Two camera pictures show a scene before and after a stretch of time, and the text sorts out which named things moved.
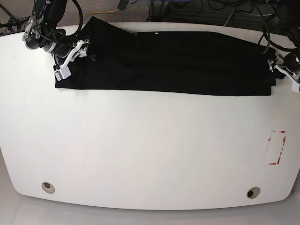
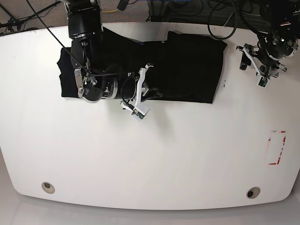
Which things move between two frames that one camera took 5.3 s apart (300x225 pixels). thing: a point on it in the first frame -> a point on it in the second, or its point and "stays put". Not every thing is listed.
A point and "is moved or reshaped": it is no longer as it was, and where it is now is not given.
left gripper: [64, 51] -> [130, 90]
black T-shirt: [194, 63] is moved or reshaped
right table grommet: [253, 192] stays put
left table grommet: [48, 187] stays put
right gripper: [290, 65] -> [273, 49]
